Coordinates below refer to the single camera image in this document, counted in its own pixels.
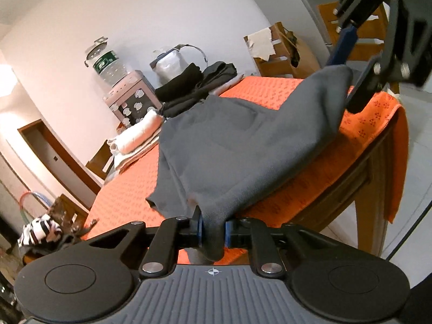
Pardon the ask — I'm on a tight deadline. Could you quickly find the dark grey garment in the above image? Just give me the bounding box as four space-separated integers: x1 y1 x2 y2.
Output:
148 65 353 263

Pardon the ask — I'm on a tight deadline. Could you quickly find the white folded clothes stack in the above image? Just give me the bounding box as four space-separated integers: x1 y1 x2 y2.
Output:
107 108 166 173

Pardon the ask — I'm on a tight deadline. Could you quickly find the black folded clothes pile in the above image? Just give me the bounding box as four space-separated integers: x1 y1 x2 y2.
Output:
155 62 238 118

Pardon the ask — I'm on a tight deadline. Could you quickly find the wooden chair by fridge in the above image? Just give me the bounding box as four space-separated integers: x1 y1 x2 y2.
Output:
318 2 388 83

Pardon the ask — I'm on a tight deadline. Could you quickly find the wooden chair behind table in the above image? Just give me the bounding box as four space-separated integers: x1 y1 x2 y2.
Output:
85 141 113 180

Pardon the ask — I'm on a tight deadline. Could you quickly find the wooden dining table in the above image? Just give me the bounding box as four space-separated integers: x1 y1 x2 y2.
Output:
236 107 406 257

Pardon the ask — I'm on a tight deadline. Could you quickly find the black white striped cloth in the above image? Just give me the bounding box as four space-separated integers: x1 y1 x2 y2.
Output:
18 214 63 247

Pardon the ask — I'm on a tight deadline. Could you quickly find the hula hoop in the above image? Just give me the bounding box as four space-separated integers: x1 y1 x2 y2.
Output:
18 191 53 225

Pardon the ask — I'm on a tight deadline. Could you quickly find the white plastic bag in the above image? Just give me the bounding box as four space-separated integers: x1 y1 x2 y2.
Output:
149 43 209 85

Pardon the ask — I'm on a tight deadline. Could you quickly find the clear water bottle green label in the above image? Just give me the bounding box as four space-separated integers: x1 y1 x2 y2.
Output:
84 37 130 87

